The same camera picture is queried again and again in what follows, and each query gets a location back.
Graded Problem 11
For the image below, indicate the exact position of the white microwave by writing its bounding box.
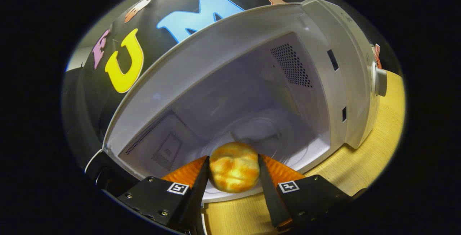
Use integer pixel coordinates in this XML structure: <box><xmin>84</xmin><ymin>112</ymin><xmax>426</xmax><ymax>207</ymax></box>
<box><xmin>85</xmin><ymin>0</ymin><xmax>388</xmax><ymax>204</ymax></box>

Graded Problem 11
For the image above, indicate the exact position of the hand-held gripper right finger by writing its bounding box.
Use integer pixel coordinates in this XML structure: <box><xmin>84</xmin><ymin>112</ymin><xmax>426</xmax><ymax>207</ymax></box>
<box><xmin>258</xmin><ymin>154</ymin><xmax>357</xmax><ymax>228</ymax></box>

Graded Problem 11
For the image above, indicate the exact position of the golden bread bun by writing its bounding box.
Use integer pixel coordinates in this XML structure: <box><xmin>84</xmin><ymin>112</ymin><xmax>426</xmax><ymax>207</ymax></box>
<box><xmin>209</xmin><ymin>141</ymin><xmax>260</xmax><ymax>194</ymax></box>

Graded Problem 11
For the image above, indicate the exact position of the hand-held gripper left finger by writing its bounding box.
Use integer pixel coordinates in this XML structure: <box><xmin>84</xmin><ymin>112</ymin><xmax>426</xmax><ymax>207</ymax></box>
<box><xmin>117</xmin><ymin>155</ymin><xmax>210</xmax><ymax>233</ymax></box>

